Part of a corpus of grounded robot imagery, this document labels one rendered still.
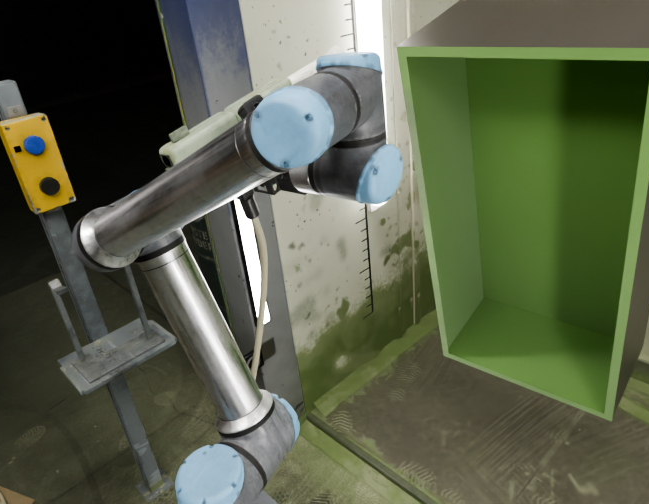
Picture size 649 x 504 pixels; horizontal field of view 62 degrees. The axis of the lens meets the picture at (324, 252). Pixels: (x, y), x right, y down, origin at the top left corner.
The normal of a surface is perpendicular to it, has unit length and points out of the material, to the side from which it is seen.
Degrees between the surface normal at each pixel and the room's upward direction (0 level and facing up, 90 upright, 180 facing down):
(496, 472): 0
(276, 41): 90
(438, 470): 0
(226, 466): 5
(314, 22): 90
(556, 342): 12
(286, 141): 88
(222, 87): 90
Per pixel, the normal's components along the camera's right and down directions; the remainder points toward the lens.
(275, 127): -0.40, 0.44
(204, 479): -0.14, -0.83
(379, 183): 0.76, 0.30
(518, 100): -0.60, 0.59
